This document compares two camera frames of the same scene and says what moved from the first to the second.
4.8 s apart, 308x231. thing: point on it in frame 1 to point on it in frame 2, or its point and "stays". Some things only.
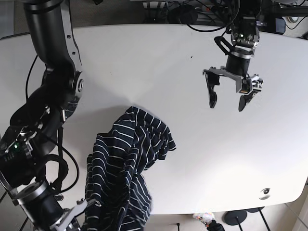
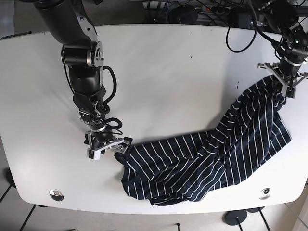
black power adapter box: [186, 14] stays
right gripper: [246, 84] to [288, 83]
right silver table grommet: [264, 194] stays
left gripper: [72, 213] to [103, 140]
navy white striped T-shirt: [116, 162] to [184, 168]
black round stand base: [230, 217] stays
